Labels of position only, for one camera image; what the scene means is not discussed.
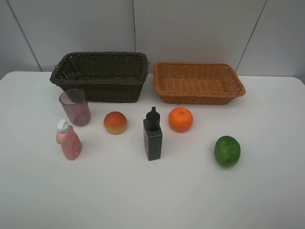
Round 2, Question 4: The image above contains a black square dropper bottle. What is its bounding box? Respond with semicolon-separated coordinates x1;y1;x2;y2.
143;107;163;161

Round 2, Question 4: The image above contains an orange tangerine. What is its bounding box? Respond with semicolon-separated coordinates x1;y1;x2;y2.
168;107;193;133

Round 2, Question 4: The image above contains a translucent purple plastic cup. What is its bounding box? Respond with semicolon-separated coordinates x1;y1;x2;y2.
59;89;91;126

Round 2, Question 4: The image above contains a green lime fruit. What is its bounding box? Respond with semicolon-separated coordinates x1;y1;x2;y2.
214;136;241;168

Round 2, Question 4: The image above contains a red-orange peach fruit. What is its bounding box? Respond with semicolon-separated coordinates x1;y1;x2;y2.
103;111;128;135

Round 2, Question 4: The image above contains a light orange wicker basket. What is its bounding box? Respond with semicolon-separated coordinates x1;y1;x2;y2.
153;62;245;105

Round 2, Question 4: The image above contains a dark brown wicker basket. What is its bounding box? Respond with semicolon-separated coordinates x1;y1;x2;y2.
50;52;148;103

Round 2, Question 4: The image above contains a pink bottle with white cap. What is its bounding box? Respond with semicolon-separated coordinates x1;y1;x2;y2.
56;119;82;160

